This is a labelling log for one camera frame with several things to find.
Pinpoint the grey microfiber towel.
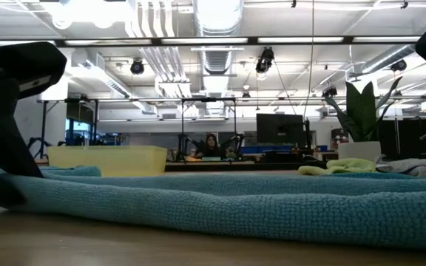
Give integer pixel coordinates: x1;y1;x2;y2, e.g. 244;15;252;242
374;132;426;181

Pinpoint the teal microfiber towel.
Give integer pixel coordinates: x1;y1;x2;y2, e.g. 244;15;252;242
0;165;103;178

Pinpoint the large black monitor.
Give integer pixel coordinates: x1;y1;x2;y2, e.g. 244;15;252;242
255;112;305;146

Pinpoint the snake plant in white pot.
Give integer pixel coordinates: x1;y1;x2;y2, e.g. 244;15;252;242
322;76;404;163

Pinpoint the person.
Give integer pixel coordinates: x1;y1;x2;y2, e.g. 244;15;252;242
194;132;229;160

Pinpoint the yellow translucent plastic basket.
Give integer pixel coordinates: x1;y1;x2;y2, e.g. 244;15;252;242
47;145;169;177

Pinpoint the distant black rig frame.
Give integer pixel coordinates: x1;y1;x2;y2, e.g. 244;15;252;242
31;98;100;160
180;97;237;162

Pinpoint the lime green microfiber towel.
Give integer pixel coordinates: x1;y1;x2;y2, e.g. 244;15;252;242
297;157;379;177

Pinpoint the black room partition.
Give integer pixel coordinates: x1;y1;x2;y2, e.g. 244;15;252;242
379;117;426;160

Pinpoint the black spot lamp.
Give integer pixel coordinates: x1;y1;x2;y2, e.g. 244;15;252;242
390;58;408;73
129;58;146;76
255;47;275;74

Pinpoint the light blue microfiber towel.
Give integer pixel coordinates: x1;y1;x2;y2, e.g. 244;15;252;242
0;172;426;253

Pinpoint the black bar with light strips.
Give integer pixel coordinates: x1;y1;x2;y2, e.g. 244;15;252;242
0;35;423;47

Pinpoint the black aluminium table frame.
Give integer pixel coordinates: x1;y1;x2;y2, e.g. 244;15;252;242
164;160;328;172

